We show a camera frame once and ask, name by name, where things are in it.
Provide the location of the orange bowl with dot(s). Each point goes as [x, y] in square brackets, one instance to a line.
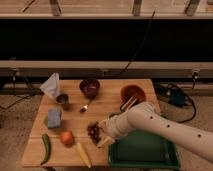
[132, 91]

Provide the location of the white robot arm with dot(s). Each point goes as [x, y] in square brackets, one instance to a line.
[144, 117]

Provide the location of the metal spoon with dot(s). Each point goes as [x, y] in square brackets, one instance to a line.
[85, 107]

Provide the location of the blue sponge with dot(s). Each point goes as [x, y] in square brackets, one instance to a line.
[54, 118]

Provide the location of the green plastic tray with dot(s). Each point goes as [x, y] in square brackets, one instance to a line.
[139, 149]

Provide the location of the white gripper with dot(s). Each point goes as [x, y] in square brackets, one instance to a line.
[109, 132]

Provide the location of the green chili pepper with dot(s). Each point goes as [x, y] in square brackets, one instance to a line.
[47, 146]

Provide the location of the striped brown block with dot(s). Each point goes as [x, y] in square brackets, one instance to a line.
[128, 103]

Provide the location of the white crumpled cloth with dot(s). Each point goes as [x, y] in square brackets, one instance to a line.
[51, 87]

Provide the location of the wooden table board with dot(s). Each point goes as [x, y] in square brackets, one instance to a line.
[75, 121]

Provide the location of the blue power device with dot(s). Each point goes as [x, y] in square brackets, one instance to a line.
[177, 97]

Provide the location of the dark purple grapes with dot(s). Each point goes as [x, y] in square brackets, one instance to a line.
[94, 132]

